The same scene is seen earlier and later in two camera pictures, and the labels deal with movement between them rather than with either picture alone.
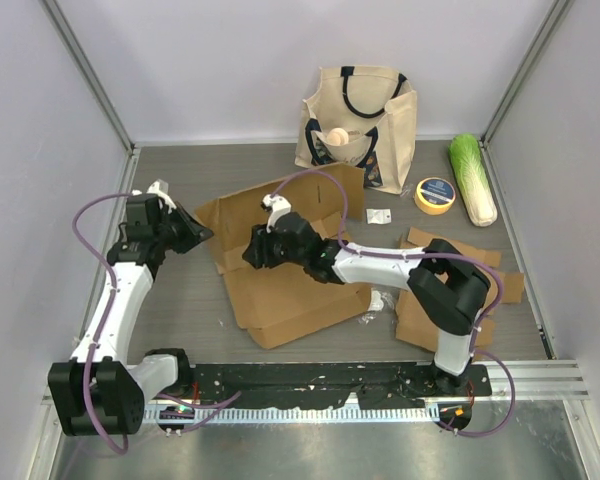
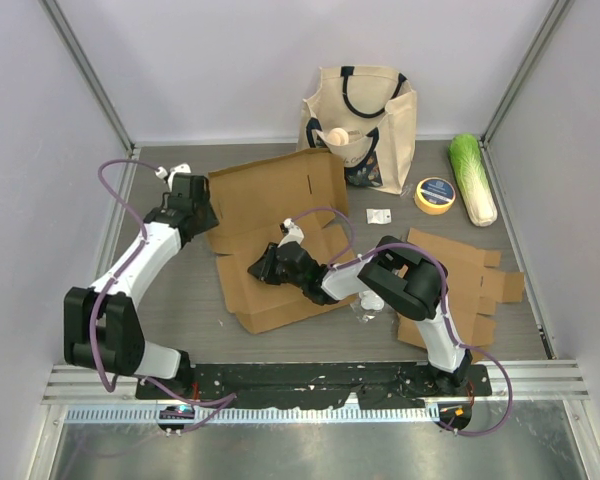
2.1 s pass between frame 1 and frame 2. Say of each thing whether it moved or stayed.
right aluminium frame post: stayed
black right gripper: moved
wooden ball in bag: stayed
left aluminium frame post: stayed
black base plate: stayed
